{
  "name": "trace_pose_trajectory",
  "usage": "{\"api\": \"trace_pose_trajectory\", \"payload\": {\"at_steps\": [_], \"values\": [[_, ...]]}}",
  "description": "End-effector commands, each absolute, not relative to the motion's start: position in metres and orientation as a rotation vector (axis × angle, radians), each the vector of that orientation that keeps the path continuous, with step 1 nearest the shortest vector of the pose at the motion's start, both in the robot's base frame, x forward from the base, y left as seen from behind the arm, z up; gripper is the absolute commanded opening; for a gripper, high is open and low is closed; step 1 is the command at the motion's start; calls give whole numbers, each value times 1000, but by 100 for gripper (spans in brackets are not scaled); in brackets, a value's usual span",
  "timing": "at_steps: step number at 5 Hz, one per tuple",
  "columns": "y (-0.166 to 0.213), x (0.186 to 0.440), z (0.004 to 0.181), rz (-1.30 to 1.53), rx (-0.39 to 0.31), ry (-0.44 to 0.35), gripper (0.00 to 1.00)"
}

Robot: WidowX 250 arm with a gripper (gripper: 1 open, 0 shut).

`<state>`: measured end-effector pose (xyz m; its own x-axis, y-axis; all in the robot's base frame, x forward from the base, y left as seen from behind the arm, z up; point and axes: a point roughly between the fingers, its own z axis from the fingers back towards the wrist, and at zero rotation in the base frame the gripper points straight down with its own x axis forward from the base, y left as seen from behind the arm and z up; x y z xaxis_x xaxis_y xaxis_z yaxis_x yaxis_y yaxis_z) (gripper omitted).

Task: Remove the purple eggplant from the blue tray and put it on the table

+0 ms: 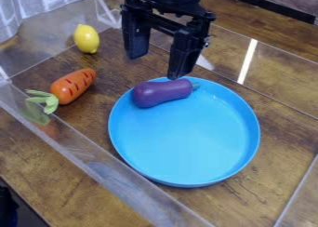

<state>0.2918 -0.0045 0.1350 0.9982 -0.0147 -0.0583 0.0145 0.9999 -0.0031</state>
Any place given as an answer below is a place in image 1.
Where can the clear acrylic corner bracket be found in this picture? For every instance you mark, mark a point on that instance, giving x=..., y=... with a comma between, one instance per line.
x=108, y=16

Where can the yellow toy lemon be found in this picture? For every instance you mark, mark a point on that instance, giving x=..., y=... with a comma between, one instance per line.
x=86, y=39

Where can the orange toy carrot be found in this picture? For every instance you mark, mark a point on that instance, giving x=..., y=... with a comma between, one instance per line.
x=64, y=90

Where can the purple toy eggplant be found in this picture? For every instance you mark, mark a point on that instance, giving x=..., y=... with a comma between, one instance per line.
x=150, y=94

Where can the blue round tray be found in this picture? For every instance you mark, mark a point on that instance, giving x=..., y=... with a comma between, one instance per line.
x=190, y=142

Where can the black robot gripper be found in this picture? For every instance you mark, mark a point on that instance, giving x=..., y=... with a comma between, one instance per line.
x=181, y=18

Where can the clear acrylic front barrier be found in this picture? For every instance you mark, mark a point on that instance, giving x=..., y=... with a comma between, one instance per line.
x=154, y=204

